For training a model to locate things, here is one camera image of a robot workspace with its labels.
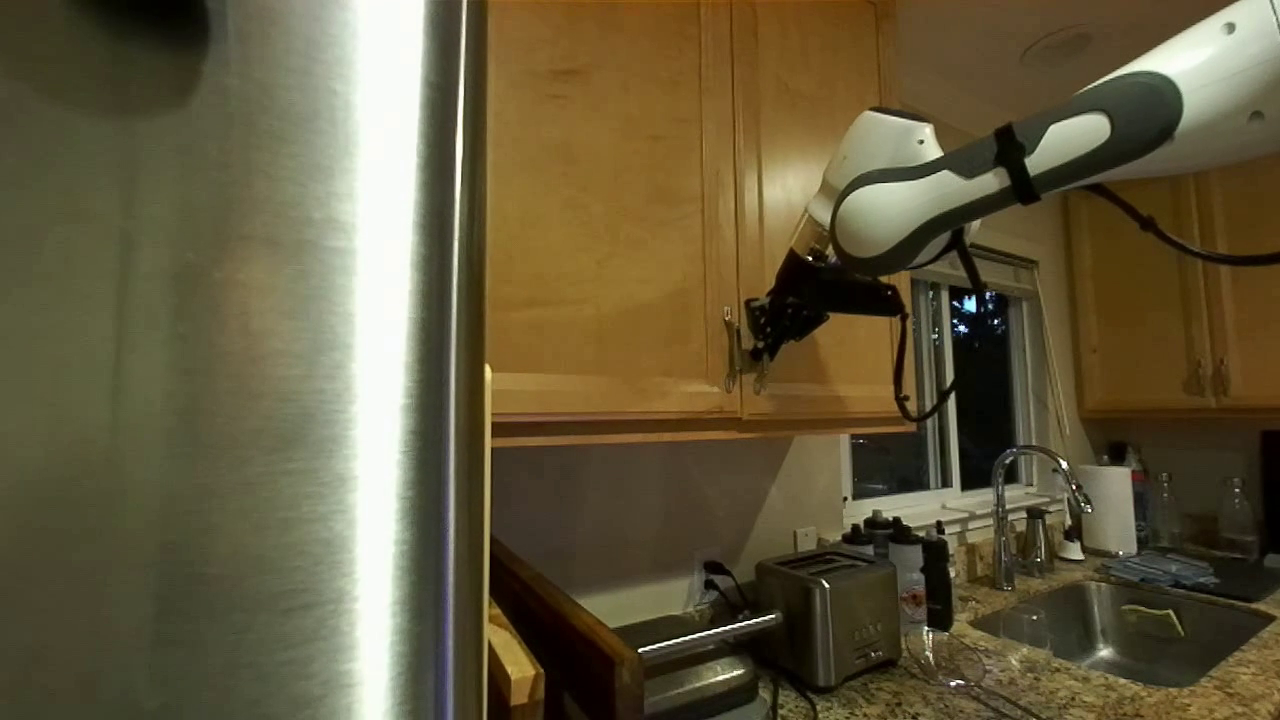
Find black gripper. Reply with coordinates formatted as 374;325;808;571
739;248;854;373

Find stainless steel toaster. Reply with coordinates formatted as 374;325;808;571
750;549;904;693

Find chrome kitchen faucet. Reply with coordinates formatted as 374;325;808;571
989;438;1095;591

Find dark striped wooden cutting board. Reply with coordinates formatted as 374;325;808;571
486;535;647;720

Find small soap dispenser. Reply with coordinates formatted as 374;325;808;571
1054;494;1092;569

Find white paper towel roll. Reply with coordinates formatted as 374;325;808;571
1080;457;1141;559

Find light wooden board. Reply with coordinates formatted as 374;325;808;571
485;596;546;720

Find clear glass bottle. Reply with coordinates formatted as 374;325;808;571
1151;467;1185;552
1217;472;1260;557

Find stainless steel sink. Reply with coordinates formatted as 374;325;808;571
972;571;1276;693

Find stainless steel refrigerator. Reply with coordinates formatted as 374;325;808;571
0;0;493;720

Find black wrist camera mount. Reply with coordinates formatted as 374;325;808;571
831;264;911;325

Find wooden wall cabinet carcass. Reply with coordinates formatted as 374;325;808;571
485;0;911;452

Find wall outlet with black plug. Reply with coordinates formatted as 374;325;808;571
695;557;757;621

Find wooden wall cabinets by sink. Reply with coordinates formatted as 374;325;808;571
1060;155;1280;420

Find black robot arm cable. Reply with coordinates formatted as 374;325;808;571
888;177;1280;428

